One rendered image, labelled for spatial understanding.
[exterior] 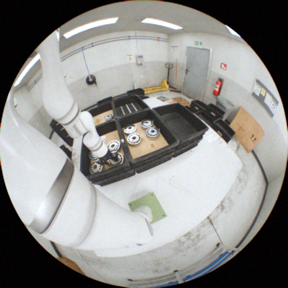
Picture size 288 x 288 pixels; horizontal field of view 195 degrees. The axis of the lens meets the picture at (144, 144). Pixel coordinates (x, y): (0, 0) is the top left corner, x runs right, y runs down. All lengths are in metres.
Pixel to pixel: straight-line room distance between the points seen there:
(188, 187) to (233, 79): 2.94
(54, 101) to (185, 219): 0.75
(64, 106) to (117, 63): 3.55
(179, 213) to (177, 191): 0.15
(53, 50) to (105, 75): 3.53
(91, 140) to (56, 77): 0.25
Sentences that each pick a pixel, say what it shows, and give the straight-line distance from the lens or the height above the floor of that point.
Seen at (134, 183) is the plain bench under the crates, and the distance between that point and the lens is 0.62.
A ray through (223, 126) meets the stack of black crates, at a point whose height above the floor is 0.51.
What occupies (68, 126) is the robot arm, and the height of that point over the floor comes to 1.21.
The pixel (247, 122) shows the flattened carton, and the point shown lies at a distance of 2.94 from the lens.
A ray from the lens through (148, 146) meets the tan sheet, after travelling 0.57.
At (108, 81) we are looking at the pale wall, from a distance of 3.68.
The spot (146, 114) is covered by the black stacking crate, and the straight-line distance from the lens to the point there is 0.73.
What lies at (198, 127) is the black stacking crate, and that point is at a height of 0.87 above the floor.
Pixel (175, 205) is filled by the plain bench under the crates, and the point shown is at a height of 0.70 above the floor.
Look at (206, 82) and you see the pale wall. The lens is 3.36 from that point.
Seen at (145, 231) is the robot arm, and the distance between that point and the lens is 0.21.
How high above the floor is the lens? 1.30
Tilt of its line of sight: 54 degrees down
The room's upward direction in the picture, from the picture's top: 8 degrees counter-clockwise
